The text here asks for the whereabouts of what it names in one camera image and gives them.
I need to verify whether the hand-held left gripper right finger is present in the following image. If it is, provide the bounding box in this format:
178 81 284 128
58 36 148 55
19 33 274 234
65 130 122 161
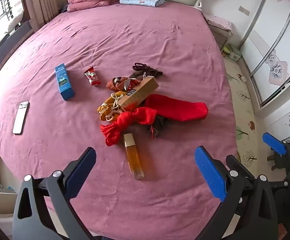
194 145 281 240

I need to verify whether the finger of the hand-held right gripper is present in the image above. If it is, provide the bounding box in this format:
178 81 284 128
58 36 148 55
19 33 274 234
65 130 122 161
262 132 290 160

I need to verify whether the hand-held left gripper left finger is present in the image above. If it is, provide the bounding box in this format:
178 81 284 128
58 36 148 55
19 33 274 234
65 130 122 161
11 147 97 240

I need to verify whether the amber perfume bottle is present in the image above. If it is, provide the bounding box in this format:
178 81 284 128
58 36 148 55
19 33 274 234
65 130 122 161
124 133 145 180

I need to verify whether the knotted red cloth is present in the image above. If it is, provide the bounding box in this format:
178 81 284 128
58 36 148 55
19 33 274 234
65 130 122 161
100 107 158 147

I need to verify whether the yellow cloth with rope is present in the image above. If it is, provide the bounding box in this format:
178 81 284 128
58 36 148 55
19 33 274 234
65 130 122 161
97 92 125 123

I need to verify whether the dark green cloth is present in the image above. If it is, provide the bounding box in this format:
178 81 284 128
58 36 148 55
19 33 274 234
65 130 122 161
147 116 170 139

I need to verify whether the long red cloth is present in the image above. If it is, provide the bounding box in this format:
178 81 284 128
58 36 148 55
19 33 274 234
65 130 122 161
144 94 208 123

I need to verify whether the long tan cardboard box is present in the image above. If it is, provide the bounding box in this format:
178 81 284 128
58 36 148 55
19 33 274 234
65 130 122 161
117 76 159 112

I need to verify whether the white cabinet with flower stickers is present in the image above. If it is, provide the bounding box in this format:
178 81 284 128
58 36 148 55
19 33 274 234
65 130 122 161
268 90 290 143

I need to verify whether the patterned play mat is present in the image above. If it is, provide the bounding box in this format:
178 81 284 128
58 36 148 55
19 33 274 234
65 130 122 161
222 55 266 164

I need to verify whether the white remote control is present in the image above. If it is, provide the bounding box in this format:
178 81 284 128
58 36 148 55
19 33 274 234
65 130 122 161
12 101 29 135

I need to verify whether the blue carton box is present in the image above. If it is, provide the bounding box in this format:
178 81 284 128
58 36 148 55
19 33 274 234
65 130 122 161
54 63 75 101

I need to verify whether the red candy wrapper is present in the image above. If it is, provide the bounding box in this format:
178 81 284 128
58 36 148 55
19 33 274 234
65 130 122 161
83 66 102 87

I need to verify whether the white plastic container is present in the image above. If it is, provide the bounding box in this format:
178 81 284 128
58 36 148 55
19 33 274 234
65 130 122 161
0 212 13 236

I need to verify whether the white sliding wardrobe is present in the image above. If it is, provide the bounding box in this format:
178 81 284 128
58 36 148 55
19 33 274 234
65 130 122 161
240 0 290 108

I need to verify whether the dark brown sock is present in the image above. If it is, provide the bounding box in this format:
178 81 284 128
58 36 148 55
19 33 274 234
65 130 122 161
129 63 163 80

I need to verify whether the grey nightstand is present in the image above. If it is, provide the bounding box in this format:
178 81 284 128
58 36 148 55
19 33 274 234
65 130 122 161
207 21 231 52

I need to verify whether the pink cloth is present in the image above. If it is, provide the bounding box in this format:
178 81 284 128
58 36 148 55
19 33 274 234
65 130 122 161
203 12 234 34

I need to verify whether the bed with pink sheet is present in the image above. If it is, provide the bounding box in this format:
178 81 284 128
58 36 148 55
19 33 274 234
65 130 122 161
0 2 238 240

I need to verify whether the dark grey bench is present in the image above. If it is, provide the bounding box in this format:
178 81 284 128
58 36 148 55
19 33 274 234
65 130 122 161
0 20 34 90

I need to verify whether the beige curtain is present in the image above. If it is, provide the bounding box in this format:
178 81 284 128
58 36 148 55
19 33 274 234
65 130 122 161
20 0 72 32

